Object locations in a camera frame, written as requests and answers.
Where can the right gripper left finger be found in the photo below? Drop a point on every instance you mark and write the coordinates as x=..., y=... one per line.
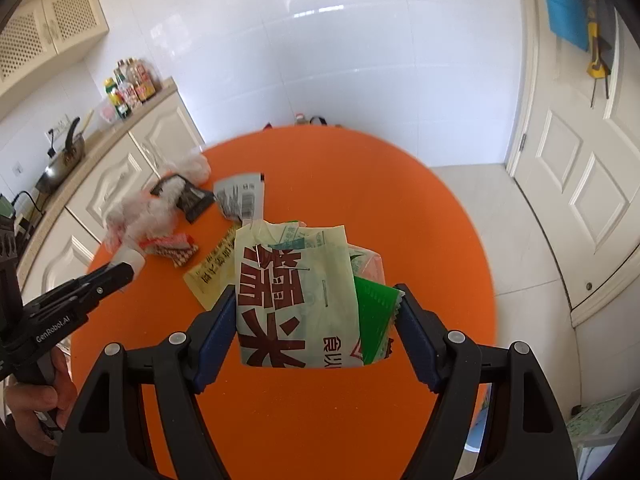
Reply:
x=134, y=400

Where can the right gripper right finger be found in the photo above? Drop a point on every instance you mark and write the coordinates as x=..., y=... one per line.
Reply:
x=525, y=435

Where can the white red plastic bag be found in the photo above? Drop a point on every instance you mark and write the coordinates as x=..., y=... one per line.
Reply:
x=142, y=216

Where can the red checkered small wrapper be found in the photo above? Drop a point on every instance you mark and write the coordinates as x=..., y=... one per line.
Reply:
x=179, y=248

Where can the yellow plastic wrapper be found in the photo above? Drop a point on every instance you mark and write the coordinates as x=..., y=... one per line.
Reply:
x=209, y=278

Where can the green snack wrapper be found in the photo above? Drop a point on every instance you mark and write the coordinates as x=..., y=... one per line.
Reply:
x=378, y=305

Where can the black snack wrapper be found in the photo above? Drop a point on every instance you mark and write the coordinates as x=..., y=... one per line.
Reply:
x=187, y=197

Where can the white rice bag wrapper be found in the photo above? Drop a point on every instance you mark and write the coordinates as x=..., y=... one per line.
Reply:
x=296, y=302

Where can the silver barcode wrapper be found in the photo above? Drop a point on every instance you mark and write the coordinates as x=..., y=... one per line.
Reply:
x=241, y=198

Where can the light blue trash bin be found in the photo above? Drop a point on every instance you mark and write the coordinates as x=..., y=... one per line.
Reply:
x=475, y=437

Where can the cream kitchen cabinet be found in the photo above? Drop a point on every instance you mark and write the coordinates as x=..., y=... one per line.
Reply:
x=128, y=157

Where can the person's left hand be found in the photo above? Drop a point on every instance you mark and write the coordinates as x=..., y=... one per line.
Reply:
x=25, y=400

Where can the white green shelf cart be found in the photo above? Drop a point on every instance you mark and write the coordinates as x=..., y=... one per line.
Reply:
x=597, y=429

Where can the condiment bottles group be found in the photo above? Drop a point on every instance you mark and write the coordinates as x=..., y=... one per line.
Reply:
x=130, y=86

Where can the cream panelled door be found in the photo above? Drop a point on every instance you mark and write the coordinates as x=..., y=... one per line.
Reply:
x=577, y=159

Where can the upper lattice wall cabinet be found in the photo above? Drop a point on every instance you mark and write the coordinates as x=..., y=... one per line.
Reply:
x=42, y=38

